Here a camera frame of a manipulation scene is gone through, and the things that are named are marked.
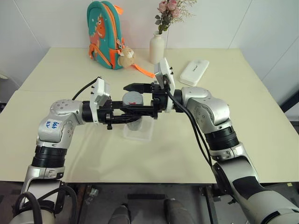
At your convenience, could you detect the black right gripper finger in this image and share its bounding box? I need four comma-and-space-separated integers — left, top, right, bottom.
123, 83, 153, 94
119, 105, 154, 117

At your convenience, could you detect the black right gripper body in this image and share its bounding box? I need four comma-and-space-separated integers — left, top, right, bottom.
150, 81, 170, 120

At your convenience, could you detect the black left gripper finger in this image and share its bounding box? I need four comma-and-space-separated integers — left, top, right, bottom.
111, 101, 128, 112
111, 114, 141, 125

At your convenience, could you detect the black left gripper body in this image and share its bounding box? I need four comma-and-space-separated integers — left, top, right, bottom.
98, 98, 120, 130

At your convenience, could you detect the clear plastic box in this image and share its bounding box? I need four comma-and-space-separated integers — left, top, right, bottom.
122, 116, 155, 143

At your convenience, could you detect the white ceramic vase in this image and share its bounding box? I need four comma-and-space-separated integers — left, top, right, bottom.
149, 31, 166, 64

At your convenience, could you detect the white flat rectangular case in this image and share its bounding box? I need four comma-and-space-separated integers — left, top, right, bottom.
179, 59, 210, 87

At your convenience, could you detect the teal orange dinosaur backpack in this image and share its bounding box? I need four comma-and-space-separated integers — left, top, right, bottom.
86, 0, 156, 78

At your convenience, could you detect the pink flower bouquet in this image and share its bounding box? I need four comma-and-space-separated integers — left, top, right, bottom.
154, 0, 197, 35

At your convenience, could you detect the black flat bar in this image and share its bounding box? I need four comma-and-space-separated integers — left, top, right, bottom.
127, 193, 166, 200

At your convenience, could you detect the dark rounded shape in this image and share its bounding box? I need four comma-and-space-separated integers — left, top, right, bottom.
163, 198, 195, 224
109, 204, 131, 224

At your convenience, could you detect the black furniture piece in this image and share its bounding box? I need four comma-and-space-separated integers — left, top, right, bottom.
278, 86, 299, 136

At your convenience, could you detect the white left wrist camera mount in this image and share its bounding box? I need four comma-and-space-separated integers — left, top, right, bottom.
89, 77, 112, 126

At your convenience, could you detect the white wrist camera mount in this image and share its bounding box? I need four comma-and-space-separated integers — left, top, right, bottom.
153, 57, 176, 114
89, 77, 112, 126

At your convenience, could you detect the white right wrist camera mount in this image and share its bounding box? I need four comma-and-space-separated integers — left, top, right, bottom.
153, 57, 176, 114

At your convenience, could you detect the beige plush toy keychain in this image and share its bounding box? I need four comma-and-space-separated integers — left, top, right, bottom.
118, 46, 136, 69

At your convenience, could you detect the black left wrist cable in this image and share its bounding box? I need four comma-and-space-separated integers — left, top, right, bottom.
71, 78, 99, 101

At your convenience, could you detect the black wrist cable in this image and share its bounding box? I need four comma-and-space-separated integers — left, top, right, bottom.
71, 78, 99, 101
164, 80, 214, 168

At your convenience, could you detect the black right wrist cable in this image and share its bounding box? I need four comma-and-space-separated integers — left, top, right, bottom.
164, 80, 214, 168

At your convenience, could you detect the metal table bracket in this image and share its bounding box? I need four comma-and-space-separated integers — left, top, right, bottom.
85, 184, 100, 199

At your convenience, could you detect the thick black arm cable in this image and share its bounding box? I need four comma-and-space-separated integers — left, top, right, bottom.
15, 183, 78, 224

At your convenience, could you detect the black table frame leg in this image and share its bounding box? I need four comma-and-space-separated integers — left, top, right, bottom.
199, 184, 222, 224

